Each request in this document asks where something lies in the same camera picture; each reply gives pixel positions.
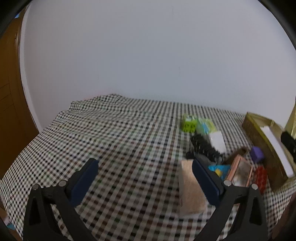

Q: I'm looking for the white rectangular box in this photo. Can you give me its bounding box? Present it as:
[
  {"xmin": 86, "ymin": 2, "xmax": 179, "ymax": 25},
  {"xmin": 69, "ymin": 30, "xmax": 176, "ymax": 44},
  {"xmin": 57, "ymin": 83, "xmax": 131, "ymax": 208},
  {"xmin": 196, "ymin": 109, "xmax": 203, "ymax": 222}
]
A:
[{"xmin": 208, "ymin": 131, "xmax": 227, "ymax": 154}]

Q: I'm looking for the blue box with yellow print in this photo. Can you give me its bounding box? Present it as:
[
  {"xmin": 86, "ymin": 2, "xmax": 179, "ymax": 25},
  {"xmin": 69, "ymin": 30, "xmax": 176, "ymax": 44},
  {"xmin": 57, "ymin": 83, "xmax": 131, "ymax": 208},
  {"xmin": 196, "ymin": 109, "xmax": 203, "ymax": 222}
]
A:
[{"xmin": 208, "ymin": 163, "xmax": 232, "ymax": 181}]

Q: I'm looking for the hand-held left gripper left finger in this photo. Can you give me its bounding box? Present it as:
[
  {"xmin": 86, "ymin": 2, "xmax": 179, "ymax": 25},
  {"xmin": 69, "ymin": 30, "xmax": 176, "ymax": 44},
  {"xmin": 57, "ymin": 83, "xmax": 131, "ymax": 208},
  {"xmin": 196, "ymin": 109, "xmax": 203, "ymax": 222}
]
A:
[{"xmin": 23, "ymin": 158, "xmax": 99, "ymax": 241}]

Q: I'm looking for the pink rectangular box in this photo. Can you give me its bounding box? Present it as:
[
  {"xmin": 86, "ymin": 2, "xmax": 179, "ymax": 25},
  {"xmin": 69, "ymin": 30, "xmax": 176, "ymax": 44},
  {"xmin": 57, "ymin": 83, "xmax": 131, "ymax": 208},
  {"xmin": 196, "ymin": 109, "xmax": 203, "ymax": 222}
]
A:
[{"xmin": 223, "ymin": 147, "xmax": 254, "ymax": 188}]

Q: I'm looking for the purple block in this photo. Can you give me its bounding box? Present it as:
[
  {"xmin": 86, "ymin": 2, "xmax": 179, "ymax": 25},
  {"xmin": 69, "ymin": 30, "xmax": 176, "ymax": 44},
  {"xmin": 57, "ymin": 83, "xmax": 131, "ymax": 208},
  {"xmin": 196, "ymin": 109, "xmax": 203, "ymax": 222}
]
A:
[{"xmin": 250, "ymin": 146, "xmax": 265, "ymax": 163}]

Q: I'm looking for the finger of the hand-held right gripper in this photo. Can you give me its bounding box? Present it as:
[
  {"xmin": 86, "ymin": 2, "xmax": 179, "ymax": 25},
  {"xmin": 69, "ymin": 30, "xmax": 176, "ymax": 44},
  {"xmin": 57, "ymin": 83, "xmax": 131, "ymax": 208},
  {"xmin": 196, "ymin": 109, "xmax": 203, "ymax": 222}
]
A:
[{"xmin": 280, "ymin": 131, "xmax": 296, "ymax": 163}]

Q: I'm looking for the black white checkered tablecloth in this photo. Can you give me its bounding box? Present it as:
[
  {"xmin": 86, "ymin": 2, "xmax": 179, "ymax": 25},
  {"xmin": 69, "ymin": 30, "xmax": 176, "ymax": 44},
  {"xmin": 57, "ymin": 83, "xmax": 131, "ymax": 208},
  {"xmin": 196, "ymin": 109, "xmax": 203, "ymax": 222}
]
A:
[{"xmin": 0, "ymin": 93, "xmax": 296, "ymax": 241}]

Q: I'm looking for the green blue tissue packet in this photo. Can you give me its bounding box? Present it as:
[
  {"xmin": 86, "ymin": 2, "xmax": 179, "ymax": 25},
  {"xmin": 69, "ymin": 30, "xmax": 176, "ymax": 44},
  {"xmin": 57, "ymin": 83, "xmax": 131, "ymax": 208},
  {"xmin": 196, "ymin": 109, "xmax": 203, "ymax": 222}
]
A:
[{"xmin": 195, "ymin": 118, "xmax": 216, "ymax": 138}]

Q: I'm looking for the gold tin box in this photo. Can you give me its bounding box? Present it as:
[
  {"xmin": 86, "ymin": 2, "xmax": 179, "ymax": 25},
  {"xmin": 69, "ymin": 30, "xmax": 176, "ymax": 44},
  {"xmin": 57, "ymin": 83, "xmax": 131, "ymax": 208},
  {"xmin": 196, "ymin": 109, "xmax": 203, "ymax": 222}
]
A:
[{"xmin": 242, "ymin": 112, "xmax": 296, "ymax": 192}]

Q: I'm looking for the white paper liner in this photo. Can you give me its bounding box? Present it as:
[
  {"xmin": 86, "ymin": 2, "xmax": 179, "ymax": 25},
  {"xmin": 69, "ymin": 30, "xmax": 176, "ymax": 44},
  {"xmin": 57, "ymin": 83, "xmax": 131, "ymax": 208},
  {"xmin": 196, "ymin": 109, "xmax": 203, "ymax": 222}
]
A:
[{"xmin": 260, "ymin": 126, "xmax": 296, "ymax": 178}]

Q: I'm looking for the red studded block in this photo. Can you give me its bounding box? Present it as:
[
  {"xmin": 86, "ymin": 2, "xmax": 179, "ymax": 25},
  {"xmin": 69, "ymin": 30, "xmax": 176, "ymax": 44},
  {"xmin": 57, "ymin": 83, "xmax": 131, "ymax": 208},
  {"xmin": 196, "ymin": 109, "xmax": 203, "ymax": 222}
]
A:
[{"xmin": 253, "ymin": 165, "xmax": 268, "ymax": 194}]

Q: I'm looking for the brown wooden door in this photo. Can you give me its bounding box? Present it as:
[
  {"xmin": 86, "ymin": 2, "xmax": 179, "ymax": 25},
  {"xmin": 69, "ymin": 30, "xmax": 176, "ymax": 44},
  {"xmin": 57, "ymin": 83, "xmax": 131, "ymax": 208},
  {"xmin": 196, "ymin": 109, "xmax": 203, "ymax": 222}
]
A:
[{"xmin": 0, "ymin": 14, "xmax": 40, "ymax": 181}]

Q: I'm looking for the black ribbed comb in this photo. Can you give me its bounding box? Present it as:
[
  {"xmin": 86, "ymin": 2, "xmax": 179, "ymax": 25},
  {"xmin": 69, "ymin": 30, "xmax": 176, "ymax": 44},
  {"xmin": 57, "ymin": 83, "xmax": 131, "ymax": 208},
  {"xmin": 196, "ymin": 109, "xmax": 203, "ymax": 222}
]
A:
[{"xmin": 186, "ymin": 133, "xmax": 224, "ymax": 163}]

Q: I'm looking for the green dotted cube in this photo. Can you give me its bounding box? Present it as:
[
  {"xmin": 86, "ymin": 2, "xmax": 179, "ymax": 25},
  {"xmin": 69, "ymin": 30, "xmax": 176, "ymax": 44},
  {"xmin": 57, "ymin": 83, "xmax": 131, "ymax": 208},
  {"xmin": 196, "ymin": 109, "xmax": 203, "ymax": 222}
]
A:
[{"xmin": 181, "ymin": 115, "xmax": 198, "ymax": 133}]

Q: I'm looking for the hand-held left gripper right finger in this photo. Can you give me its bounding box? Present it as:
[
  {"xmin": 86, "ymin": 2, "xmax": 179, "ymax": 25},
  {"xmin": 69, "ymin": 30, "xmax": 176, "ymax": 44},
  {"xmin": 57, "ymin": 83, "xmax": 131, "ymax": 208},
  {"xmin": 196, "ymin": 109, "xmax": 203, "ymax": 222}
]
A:
[{"xmin": 192, "ymin": 159, "xmax": 269, "ymax": 241}]

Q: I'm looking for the beige textured box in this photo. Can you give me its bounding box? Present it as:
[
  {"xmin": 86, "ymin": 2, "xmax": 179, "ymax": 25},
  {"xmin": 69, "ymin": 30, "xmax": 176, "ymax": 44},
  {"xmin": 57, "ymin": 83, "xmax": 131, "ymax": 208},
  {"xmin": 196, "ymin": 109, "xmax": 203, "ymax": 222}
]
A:
[{"xmin": 178, "ymin": 159, "xmax": 208, "ymax": 215}]

